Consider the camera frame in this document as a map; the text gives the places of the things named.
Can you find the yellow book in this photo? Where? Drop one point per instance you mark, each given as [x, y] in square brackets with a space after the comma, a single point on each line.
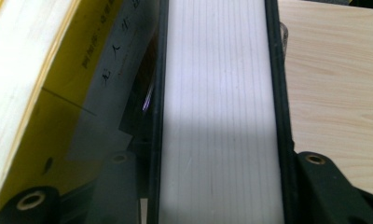
[60, 124]

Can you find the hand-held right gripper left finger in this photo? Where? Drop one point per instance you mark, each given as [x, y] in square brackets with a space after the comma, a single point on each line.
[149, 168]

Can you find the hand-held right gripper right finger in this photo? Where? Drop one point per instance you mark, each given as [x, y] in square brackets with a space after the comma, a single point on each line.
[291, 186]

